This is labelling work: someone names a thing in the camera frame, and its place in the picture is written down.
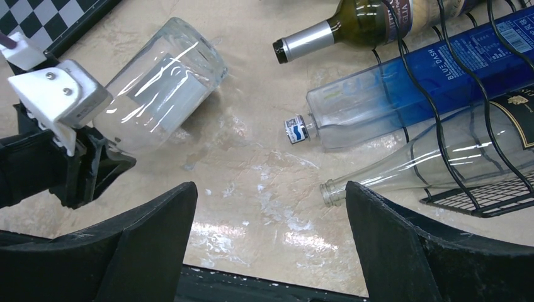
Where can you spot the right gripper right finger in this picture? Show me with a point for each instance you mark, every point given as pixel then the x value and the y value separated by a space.
pixel 406 256

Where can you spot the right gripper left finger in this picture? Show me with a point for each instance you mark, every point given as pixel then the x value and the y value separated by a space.
pixel 134 256

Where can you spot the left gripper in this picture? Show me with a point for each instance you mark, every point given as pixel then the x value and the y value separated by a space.
pixel 39 164

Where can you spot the clear bottle silver cap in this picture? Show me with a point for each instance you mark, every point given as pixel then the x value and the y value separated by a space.
pixel 159 88

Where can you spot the clear wine bottle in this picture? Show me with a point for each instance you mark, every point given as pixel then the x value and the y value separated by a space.
pixel 469 152

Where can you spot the blue square bottle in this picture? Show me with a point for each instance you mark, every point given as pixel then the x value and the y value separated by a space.
pixel 483 62

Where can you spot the dark bottle with label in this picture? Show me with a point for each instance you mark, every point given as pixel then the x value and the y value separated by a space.
pixel 365 25

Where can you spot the black white chessboard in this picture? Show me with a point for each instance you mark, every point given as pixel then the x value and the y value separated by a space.
pixel 54 25

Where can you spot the black wire wine rack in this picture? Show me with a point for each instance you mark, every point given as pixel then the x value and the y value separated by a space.
pixel 487 200

